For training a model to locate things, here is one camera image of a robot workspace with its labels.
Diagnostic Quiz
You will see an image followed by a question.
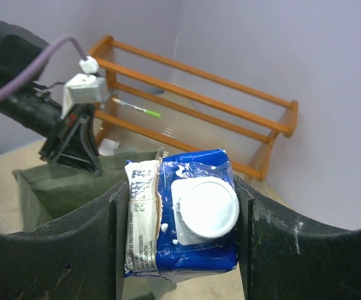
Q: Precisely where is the orange wooden shoe rack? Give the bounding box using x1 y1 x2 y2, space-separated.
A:
89 35 299 181

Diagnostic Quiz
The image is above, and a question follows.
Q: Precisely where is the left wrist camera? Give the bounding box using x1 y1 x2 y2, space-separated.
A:
61 56 109 119

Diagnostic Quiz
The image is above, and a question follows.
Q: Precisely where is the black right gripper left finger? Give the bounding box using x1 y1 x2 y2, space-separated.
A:
0 180 129 299

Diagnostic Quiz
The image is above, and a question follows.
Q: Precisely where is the green marker on rack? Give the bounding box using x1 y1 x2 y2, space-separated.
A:
112 98 161 118

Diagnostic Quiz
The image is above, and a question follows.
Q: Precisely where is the blue orange juice carton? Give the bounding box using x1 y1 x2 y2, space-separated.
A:
124 149 239 283

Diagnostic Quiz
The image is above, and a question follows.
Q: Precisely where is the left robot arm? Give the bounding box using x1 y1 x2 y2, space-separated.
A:
0 21 107 176

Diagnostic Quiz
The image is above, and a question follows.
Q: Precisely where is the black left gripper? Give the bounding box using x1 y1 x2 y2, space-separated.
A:
39 104 101 176

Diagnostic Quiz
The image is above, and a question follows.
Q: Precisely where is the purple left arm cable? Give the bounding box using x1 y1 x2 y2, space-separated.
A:
0 34 89 115

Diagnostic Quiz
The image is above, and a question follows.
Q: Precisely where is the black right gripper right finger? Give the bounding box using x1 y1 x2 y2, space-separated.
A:
234 177 361 299

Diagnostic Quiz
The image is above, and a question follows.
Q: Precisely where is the green canvas tote bag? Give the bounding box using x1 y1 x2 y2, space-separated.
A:
12 146 175 300

